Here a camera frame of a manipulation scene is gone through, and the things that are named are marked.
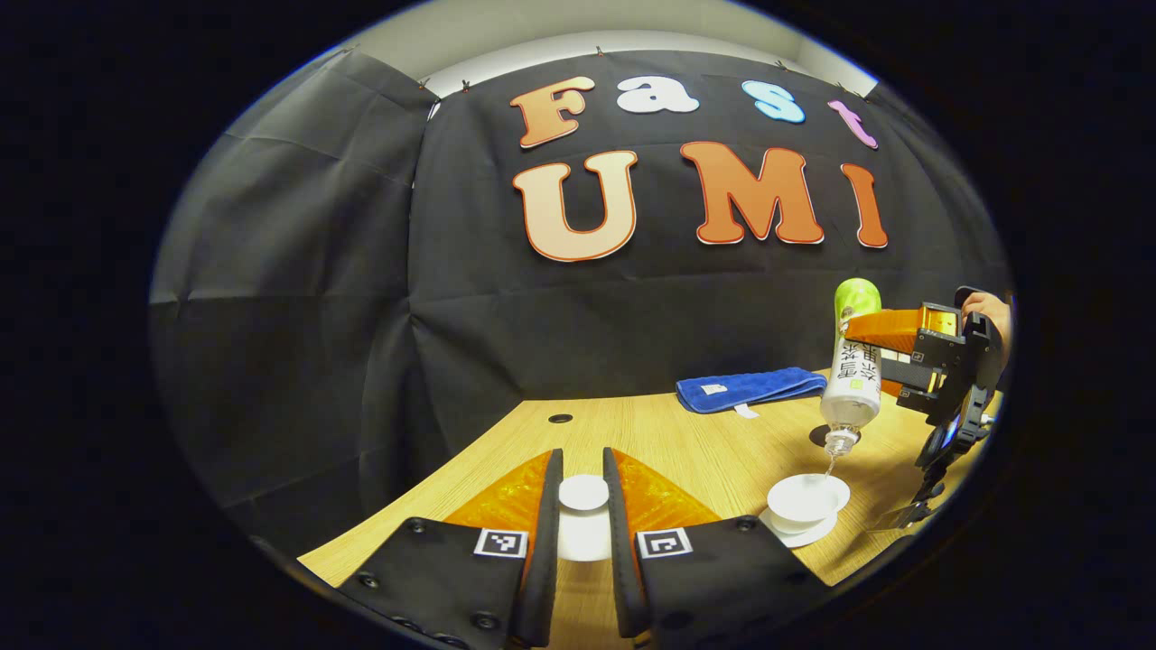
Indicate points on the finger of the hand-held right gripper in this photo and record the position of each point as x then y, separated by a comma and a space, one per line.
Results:
894, 329
903, 377

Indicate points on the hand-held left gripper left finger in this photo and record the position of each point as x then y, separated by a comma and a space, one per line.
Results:
542, 578

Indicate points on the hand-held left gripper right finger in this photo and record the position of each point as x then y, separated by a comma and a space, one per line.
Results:
625, 578

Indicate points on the clear plastic water bottle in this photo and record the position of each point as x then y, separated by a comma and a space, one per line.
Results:
852, 388

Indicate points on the white teacup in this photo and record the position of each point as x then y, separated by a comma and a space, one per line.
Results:
806, 496

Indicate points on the blue towel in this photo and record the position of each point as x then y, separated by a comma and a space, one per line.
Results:
745, 388

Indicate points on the white saucer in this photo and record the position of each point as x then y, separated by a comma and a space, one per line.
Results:
795, 537

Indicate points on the black backdrop cloth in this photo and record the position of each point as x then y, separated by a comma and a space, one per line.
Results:
361, 298

